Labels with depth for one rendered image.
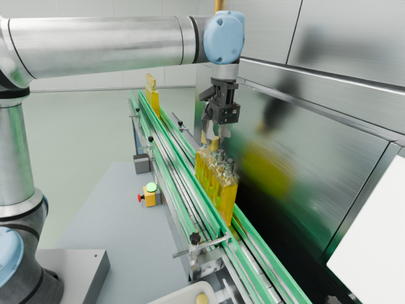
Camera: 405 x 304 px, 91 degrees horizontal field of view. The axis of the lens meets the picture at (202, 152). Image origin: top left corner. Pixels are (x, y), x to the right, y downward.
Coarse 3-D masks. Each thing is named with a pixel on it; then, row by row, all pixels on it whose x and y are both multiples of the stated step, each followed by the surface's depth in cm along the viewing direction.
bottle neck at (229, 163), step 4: (228, 160) 60; (232, 160) 59; (224, 164) 59; (228, 164) 58; (232, 164) 58; (224, 168) 59; (228, 168) 58; (232, 168) 58; (224, 172) 60; (228, 172) 59; (232, 172) 59; (228, 176) 60
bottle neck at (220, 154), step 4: (216, 152) 63; (220, 152) 64; (224, 152) 63; (216, 156) 63; (220, 156) 62; (224, 156) 64; (216, 160) 64; (220, 160) 63; (216, 164) 64; (220, 164) 64
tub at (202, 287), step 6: (198, 282) 57; (204, 282) 57; (186, 288) 56; (192, 288) 56; (198, 288) 57; (204, 288) 57; (210, 288) 56; (168, 294) 54; (174, 294) 54; (180, 294) 55; (186, 294) 56; (192, 294) 57; (198, 294) 58; (210, 294) 55; (156, 300) 53; (162, 300) 53; (168, 300) 53; (174, 300) 55; (180, 300) 56; (186, 300) 57; (192, 300) 58; (210, 300) 55; (216, 300) 54
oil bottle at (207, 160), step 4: (204, 156) 71; (208, 156) 70; (204, 160) 70; (208, 160) 69; (212, 160) 68; (204, 164) 71; (208, 164) 68; (204, 168) 71; (204, 172) 72; (204, 176) 72; (204, 180) 73; (204, 184) 74; (204, 188) 74
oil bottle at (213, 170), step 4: (212, 164) 66; (208, 168) 67; (212, 168) 65; (216, 168) 64; (220, 168) 64; (208, 172) 68; (212, 172) 65; (216, 172) 64; (220, 172) 64; (208, 176) 68; (212, 176) 65; (208, 180) 69; (212, 180) 66; (208, 184) 69; (212, 184) 66; (208, 188) 70; (212, 188) 67; (208, 192) 71; (212, 192) 67; (212, 196) 68; (212, 200) 69
